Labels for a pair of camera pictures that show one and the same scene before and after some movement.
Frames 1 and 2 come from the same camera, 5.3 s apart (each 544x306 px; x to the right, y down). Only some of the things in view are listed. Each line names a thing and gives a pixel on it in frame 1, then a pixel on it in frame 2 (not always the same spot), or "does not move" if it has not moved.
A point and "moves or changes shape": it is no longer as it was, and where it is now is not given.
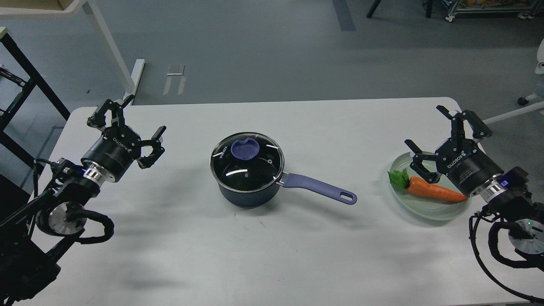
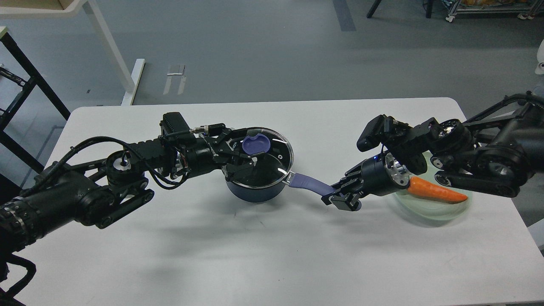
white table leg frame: x=71 y=10 does not move
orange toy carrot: x=400 y=179 does not move
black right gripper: x=460 y=159 -> x=383 y=174
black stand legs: x=375 y=3 does not move
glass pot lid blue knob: x=246 y=150 moves or changes shape
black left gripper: x=111 y=155 -> x=208 y=151
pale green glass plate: x=423 y=206 does not move
